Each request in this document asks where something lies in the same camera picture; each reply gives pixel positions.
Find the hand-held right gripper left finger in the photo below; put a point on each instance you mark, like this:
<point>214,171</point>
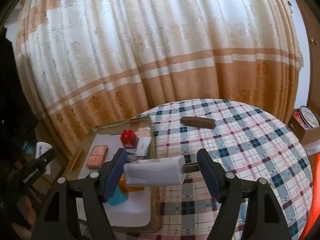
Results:
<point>116,172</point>

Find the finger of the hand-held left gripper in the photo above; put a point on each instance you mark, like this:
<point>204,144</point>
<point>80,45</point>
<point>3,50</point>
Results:
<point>45,158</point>

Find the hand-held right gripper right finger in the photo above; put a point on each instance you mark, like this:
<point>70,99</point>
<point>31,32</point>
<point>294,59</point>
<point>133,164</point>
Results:
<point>207,172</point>

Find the white bottle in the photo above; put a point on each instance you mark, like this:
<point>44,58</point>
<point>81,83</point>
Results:
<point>42,148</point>

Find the orange block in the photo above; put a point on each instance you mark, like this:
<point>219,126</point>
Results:
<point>131,189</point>

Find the black speckled object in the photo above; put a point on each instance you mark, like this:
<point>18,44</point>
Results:
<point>135,158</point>

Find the brown wooden block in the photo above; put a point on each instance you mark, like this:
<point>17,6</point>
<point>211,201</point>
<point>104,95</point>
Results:
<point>97,157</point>

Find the teal building block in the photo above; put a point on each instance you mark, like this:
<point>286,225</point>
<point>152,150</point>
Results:
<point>118,198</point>

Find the red building block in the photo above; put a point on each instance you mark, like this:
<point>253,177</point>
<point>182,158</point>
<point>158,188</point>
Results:
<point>128,138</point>

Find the white charger adapter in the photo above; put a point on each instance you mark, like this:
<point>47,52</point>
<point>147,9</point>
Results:
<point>152,171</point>

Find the small white box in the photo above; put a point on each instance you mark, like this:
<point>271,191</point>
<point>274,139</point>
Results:
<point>143,146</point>

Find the beige metal tray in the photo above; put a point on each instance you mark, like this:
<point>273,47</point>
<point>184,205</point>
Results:
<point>155,205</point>

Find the teal cloth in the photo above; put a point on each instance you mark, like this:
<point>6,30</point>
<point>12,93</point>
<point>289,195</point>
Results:
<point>28,148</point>

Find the plaid tablecloth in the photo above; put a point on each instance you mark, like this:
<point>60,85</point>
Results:
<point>237,135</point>

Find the dark brown bar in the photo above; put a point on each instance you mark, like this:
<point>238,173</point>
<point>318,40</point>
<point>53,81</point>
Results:
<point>197,122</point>

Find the cardboard box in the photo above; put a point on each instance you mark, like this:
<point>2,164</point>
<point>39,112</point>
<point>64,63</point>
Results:
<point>298,127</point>

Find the orange red object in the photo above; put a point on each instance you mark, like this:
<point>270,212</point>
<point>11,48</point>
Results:
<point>313,195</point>

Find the decorated plate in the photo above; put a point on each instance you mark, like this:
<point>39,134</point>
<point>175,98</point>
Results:
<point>310,116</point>

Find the cream and orange curtain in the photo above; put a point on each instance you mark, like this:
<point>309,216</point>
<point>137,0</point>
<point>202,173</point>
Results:
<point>150,55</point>

